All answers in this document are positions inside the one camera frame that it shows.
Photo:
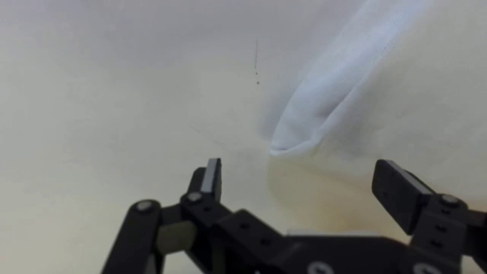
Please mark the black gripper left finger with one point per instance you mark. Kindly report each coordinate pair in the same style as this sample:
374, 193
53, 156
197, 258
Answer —
203, 229

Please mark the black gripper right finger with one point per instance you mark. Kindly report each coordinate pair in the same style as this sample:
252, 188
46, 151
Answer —
421, 214

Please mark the white towel with red stripes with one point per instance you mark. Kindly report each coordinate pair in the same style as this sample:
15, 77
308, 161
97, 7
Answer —
325, 101

